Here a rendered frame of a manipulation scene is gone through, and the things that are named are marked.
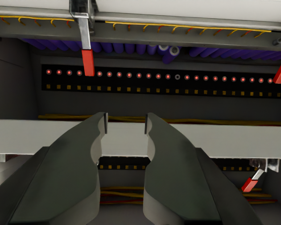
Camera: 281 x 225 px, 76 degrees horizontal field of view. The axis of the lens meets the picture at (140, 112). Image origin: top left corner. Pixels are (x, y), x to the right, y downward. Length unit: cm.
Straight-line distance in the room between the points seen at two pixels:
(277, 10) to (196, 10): 9
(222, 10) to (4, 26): 29
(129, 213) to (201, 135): 27
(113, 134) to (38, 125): 10
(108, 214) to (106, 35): 36
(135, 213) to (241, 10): 41
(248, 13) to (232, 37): 4
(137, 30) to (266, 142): 24
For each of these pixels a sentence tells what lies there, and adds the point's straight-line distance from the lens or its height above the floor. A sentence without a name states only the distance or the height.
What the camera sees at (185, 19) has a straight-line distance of 27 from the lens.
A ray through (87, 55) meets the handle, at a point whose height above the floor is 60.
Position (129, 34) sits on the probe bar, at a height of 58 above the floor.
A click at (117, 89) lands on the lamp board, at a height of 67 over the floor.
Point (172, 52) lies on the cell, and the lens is 31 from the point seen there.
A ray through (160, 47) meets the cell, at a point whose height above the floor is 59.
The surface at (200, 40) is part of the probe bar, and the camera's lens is 29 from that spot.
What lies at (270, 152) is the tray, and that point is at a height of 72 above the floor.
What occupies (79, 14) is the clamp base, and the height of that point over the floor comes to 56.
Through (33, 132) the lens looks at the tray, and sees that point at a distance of 27.
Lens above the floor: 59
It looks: 19 degrees up
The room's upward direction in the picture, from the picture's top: 177 degrees counter-clockwise
